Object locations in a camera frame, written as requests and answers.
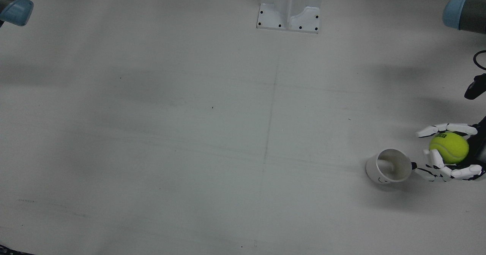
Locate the white metal mounting bracket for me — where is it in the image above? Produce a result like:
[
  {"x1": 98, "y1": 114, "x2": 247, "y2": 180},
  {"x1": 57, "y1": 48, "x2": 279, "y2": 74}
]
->
[{"x1": 256, "y1": 0, "x2": 322, "y2": 34}]

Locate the yellow tennis ball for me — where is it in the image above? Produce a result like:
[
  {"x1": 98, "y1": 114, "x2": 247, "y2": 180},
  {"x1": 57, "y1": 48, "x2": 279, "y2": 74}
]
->
[{"x1": 429, "y1": 131, "x2": 470, "y2": 165}]

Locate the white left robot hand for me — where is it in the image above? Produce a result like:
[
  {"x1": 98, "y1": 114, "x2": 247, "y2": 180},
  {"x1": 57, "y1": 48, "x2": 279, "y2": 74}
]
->
[{"x1": 415, "y1": 116, "x2": 486, "y2": 182}]

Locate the black cable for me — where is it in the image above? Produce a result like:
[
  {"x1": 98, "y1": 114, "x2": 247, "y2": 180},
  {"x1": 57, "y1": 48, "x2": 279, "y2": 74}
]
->
[{"x1": 473, "y1": 50, "x2": 486, "y2": 71}]

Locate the white cup with black handle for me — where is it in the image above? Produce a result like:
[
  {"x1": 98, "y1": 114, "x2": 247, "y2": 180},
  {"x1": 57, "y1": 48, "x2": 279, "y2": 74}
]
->
[{"x1": 365, "y1": 149, "x2": 418, "y2": 185}]

